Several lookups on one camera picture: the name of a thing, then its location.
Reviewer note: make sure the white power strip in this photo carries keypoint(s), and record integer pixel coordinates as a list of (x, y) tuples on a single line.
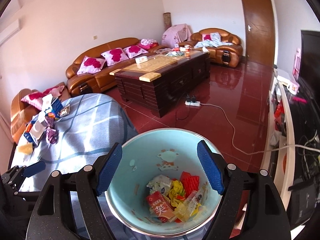
[(194, 104)]

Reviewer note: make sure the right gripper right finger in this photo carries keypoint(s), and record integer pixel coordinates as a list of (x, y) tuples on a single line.
[(265, 216)]

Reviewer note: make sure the small snack wrapper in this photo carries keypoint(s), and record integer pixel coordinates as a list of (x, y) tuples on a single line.
[(65, 111)]

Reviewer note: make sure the white TV stand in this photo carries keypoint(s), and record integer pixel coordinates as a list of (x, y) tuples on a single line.
[(280, 148)]

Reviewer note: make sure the black television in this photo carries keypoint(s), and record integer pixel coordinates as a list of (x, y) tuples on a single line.
[(309, 67)]

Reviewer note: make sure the pink floral pillow right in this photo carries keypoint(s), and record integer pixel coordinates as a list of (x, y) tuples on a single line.
[(134, 51)]

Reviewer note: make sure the brown leather armchair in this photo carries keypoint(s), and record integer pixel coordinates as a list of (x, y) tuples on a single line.
[(223, 47)]

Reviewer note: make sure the brown leather chaise sofa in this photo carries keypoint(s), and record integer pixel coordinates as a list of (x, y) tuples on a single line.
[(22, 112)]

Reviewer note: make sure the pink cloth covered object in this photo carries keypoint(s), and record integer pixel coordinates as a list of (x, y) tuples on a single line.
[(175, 35)]

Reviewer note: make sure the long brown leather sofa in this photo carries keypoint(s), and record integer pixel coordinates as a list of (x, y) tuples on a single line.
[(103, 80)]

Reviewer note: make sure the blue Look snack box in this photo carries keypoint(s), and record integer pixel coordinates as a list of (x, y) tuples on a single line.
[(51, 104)]

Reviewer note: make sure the pink pillow on chaise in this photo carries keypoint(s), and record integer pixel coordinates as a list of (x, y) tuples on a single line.
[(35, 98)]

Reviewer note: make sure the dark wood coffee table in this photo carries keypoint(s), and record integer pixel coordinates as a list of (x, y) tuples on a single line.
[(161, 81)]

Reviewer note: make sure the yellow plastic bag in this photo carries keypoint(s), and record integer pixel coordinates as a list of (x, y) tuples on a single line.
[(176, 194)]

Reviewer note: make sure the pink floral pillow left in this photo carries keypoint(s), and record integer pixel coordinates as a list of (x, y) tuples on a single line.
[(91, 65)]

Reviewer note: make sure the pink floral pillow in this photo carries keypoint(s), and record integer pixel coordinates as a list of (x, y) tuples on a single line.
[(114, 56), (91, 65), (134, 51)]

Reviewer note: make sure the blue plaid tablecloth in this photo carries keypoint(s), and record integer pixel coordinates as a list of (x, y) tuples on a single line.
[(95, 123)]

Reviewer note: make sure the tall brown floor vase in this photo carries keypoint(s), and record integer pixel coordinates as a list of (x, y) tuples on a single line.
[(167, 20)]

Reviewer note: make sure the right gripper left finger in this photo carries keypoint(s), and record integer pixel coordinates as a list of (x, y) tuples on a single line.
[(53, 217)]

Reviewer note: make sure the pink floral pillow middle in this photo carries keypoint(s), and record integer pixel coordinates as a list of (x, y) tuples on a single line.
[(114, 56)]

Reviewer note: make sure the blue white tissue pack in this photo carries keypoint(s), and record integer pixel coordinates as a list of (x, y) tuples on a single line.
[(34, 132)]

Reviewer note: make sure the brown wooden door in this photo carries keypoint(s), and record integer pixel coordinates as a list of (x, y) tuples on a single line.
[(260, 31)]

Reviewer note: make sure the white tissue box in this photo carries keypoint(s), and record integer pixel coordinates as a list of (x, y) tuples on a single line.
[(141, 59)]

